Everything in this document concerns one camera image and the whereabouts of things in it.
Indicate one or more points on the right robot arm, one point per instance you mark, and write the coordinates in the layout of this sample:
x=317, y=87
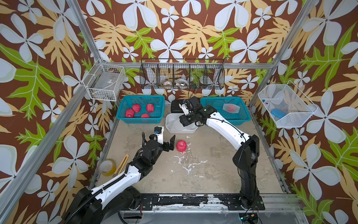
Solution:
x=247, y=147

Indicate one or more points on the black wire wall basket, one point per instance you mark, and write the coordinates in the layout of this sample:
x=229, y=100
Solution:
x=200, y=73

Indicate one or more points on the teal plastic basket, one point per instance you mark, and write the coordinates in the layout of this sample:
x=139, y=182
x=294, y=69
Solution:
x=141, y=109
x=236, y=119

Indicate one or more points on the right teal plastic basket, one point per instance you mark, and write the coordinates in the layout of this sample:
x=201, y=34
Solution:
x=236, y=119

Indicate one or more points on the white wire basket left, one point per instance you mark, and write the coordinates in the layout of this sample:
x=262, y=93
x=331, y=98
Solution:
x=104, y=81

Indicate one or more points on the white rectangular tub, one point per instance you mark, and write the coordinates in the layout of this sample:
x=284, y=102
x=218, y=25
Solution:
x=170, y=118

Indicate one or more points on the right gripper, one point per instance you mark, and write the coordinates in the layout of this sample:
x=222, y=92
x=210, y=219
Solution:
x=183, y=121

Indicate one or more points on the black plastic case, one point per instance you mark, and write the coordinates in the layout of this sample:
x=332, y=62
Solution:
x=176, y=106

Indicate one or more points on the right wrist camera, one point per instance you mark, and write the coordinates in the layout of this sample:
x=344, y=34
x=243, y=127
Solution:
x=185, y=108

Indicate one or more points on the tape roll in wire basket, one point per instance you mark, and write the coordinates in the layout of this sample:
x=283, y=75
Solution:
x=167, y=83

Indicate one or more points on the white wire basket right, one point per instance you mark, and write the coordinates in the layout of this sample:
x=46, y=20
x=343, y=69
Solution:
x=290, y=99

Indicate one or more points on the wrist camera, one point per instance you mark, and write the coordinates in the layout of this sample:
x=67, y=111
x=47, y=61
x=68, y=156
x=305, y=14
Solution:
x=185, y=108
x=159, y=134

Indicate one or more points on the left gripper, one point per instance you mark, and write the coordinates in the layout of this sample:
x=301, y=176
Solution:
x=166, y=147

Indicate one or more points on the blue object in basket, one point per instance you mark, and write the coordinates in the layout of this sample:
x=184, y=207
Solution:
x=278, y=113

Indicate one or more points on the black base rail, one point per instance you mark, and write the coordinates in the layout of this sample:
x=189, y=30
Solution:
x=233, y=202

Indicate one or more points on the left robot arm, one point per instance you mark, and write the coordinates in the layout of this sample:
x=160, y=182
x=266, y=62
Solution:
x=92, y=206

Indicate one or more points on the yellow tape roll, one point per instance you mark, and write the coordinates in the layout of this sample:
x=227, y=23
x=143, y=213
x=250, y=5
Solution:
x=107, y=167

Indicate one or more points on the white item in wire basket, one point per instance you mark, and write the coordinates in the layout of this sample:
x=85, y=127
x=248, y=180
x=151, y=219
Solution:
x=182, y=82

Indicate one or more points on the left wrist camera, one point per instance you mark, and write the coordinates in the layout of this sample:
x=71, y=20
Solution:
x=159, y=134

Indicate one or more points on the yellow box cutter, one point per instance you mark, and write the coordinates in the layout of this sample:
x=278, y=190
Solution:
x=121, y=166

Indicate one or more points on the white wire basket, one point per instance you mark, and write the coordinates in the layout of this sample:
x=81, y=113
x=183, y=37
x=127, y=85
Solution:
x=290, y=99
x=104, y=81

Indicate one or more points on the left teal plastic basket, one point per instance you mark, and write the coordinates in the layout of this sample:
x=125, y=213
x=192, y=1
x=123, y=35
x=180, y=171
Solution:
x=141, y=109

